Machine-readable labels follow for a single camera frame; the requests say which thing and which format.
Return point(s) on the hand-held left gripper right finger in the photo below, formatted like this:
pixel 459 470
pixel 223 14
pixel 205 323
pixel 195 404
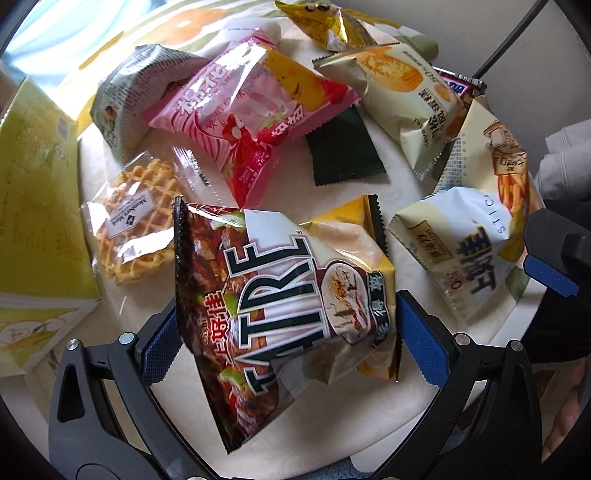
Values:
pixel 422 341

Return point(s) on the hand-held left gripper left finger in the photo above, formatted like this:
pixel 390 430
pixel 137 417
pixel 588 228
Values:
pixel 161 344

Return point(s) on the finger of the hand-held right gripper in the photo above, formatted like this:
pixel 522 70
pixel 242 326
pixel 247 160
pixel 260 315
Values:
pixel 549 274

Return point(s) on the cream fries stick bag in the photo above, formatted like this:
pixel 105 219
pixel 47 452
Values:
pixel 466 240

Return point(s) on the brown chip bag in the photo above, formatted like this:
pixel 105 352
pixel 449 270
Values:
pixel 258 300

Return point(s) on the yellow snack bag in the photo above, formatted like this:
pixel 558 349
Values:
pixel 344 219

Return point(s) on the green cardboard box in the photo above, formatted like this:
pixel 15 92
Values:
pixel 37 221

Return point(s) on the dark green packet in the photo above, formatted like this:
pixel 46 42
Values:
pixel 344 154

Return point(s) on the brown chocolate bar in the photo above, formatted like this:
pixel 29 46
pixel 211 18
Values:
pixel 461 85

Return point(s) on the cream cracker bag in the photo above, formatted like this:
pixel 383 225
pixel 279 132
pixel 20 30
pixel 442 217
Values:
pixel 406 97

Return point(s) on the pink marshmallow packet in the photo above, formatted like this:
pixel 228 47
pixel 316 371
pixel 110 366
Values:
pixel 244 120

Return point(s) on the white snack packet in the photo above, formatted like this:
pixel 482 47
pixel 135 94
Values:
pixel 251 32

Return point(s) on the small gold snack bag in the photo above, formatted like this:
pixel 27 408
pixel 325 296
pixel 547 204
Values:
pixel 328 23

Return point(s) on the person's right hand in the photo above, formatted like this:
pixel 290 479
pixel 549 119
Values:
pixel 567 415

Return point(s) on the white cloth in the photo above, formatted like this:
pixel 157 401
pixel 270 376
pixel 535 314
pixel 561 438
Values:
pixel 565 157

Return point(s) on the clear waffle packet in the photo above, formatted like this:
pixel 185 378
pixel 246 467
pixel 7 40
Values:
pixel 134 221

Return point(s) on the white floral tablecloth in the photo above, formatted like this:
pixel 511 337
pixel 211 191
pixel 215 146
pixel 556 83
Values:
pixel 300 415

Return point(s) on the black metal rod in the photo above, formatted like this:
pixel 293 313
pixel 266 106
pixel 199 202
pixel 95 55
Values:
pixel 512 37

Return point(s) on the grey newspaper-print snack packet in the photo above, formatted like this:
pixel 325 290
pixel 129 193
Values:
pixel 131 92

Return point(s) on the light blue curtain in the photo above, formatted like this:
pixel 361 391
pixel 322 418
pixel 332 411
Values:
pixel 23 50

